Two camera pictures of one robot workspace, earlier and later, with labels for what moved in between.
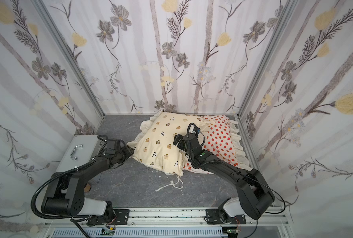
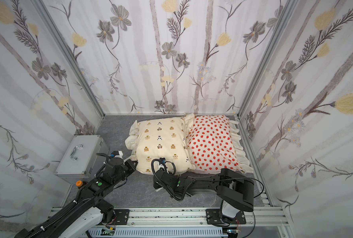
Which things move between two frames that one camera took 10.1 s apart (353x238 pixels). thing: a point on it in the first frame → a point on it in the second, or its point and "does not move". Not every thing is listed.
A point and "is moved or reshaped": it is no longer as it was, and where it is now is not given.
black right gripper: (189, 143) → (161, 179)
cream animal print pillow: (153, 145) is moved or reshaped
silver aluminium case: (81, 149) does not move
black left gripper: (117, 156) → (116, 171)
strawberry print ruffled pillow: (222, 136) does not move
